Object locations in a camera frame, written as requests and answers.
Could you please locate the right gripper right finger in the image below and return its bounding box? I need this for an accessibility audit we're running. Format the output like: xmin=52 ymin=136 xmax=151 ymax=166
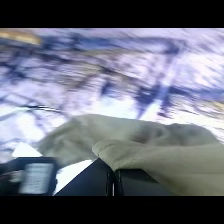
xmin=115 ymin=168 xmax=178 ymax=197

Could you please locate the beige garment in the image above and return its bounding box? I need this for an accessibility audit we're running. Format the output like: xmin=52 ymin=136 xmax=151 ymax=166
xmin=36 ymin=113 xmax=224 ymax=197

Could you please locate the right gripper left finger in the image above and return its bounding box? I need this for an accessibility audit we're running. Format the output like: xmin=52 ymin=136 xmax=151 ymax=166
xmin=54 ymin=157 xmax=115 ymax=197

